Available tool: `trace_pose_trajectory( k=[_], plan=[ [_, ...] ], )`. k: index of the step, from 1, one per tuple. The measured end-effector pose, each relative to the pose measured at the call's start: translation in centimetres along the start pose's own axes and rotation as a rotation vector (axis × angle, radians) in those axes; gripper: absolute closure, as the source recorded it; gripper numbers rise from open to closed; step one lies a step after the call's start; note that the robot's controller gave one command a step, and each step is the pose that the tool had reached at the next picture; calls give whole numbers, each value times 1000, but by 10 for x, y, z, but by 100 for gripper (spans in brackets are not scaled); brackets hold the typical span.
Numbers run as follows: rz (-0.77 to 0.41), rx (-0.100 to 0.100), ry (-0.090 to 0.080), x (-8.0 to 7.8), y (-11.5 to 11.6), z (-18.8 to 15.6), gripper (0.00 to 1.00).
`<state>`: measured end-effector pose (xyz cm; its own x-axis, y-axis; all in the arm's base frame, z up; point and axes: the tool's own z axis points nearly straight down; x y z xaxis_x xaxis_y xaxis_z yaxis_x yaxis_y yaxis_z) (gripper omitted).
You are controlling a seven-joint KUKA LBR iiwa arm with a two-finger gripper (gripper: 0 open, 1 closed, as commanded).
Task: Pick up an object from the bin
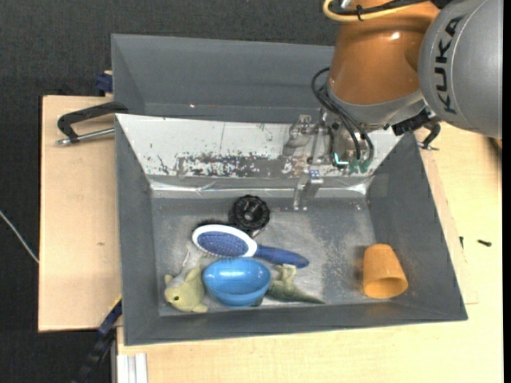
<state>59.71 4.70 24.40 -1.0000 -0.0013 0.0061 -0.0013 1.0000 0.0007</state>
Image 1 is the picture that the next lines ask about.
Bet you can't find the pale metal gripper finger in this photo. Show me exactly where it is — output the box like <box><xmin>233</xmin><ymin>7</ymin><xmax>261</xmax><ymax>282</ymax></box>
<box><xmin>282</xmin><ymin>114</ymin><xmax>313</xmax><ymax>157</ymax></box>
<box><xmin>293</xmin><ymin>169</ymin><xmax>325</xmax><ymax>211</ymax></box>

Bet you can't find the grey metal bin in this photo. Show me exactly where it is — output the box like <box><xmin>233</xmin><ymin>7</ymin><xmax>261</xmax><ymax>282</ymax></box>
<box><xmin>109</xmin><ymin>33</ymin><xmax>469</xmax><ymax>346</ymax></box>

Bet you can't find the black ribbed round knob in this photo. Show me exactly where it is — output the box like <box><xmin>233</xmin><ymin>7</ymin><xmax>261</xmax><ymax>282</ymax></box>
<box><xmin>228</xmin><ymin>195</ymin><xmax>271</xmax><ymax>239</ymax></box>

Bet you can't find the blue and white hairbrush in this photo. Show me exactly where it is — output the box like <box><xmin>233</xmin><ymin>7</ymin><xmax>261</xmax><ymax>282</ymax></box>
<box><xmin>191</xmin><ymin>223</ymin><xmax>311</xmax><ymax>270</ymax></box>

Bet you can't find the orange plastic cup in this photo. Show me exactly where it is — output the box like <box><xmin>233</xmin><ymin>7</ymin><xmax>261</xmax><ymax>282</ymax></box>
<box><xmin>362</xmin><ymin>243</ymin><xmax>410</xmax><ymax>299</ymax></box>

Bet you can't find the blue plastic bowl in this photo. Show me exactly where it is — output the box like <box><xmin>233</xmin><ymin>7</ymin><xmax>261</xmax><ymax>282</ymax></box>
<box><xmin>201</xmin><ymin>256</ymin><xmax>272</xmax><ymax>308</ymax></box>

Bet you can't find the green plush toy animal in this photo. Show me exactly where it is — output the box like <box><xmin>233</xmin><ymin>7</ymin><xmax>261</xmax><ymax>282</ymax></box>
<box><xmin>163</xmin><ymin>253</ymin><xmax>327</xmax><ymax>314</ymax></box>

